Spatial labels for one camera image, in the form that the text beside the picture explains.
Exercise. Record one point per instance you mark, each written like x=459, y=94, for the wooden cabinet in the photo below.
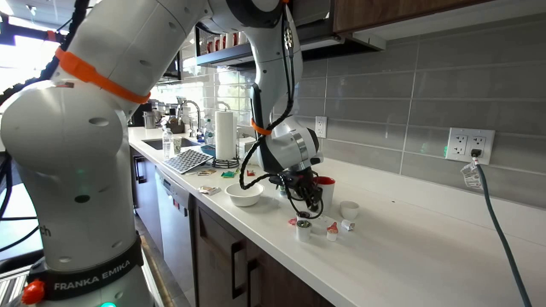
x=398, y=12
x=227, y=267

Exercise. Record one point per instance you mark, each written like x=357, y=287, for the red and white mug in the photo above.
x=328, y=190

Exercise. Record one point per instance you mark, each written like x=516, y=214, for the wooden upper cabinet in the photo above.
x=398, y=12

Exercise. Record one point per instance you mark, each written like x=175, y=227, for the clear plastic bottle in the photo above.
x=166, y=142

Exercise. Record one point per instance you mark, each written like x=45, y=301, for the green packet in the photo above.
x=229, y=175

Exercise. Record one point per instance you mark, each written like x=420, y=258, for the metal napkin box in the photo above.
x=246, y=152

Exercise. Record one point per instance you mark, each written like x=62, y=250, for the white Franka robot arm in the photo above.
x=79, y=142

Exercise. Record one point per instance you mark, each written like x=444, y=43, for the white ceramic bowl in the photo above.
x=244, y=195

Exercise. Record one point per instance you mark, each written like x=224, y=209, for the red white creamer cup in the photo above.
x=333, y=229

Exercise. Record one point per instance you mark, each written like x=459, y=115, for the clear snack packet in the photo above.
x=209, y=190

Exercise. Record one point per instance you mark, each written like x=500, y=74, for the stainless dishwasher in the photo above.
x=175, y=227

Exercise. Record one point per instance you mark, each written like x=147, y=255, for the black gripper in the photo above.
x=296, y=176

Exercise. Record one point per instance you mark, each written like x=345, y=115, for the small white cup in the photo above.
x=349, y=210

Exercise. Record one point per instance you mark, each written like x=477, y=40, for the white paper towel roll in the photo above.
x=226, y=135

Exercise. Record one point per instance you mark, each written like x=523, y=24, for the chrome sink faucet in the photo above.
x=192, y=111

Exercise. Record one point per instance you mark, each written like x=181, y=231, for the wooden lower cabinet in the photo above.
x=227, y=267

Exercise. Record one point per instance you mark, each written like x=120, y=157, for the black coffee machine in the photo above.
x=139, y=111

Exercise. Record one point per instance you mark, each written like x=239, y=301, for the grey dish drying rack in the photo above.
x=185, y=161

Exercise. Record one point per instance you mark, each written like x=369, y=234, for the white wall outlet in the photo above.
x=321, y=127
x=470, y=146

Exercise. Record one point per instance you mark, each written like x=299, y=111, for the pink sweetener packet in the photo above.
x=292, y=222

